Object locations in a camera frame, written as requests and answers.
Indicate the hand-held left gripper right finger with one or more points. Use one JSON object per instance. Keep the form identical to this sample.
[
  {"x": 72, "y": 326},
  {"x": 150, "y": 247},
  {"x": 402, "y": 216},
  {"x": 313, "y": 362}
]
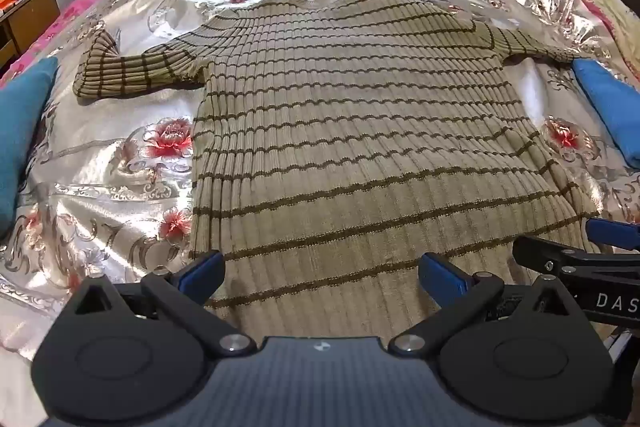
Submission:
[{"x": 440, "y": 274}]

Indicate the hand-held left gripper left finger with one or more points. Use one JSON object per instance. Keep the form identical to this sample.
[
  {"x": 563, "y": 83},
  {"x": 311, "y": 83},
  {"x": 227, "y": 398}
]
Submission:
[{"x": 200, "y": 278}]

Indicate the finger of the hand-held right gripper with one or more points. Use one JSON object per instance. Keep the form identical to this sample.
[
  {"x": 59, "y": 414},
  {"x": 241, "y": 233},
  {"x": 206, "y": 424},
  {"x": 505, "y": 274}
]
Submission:
[
  {"x": 615, "y": 234},
  {"x": 540, "y": 252}
]

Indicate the beige striped ribbed sweater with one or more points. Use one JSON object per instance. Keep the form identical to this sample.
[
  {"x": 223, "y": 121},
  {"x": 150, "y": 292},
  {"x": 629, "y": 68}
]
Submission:
[{"x": 350, "y": 132}]

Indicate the shiny floral satin bedspread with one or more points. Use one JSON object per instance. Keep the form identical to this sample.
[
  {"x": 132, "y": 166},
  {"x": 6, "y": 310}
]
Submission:
[{"x": 125, "y": 187}]

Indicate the blue folded cloth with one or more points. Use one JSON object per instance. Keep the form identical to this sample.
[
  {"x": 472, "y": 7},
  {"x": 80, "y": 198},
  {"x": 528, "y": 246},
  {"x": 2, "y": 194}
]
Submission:
[{"x": 610, "y": 107}]

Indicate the teal folded cloth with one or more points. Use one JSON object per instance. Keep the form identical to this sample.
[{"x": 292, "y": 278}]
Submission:
[{"x": 20, "y": 132}]

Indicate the wooden desk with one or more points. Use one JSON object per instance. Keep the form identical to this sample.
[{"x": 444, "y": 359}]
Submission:
[{"x": 30, "y": 17}]

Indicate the orange item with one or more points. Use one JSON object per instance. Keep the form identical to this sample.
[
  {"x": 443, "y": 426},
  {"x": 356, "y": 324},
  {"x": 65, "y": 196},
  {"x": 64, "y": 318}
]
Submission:
[{"x": 9, "y": 0}]

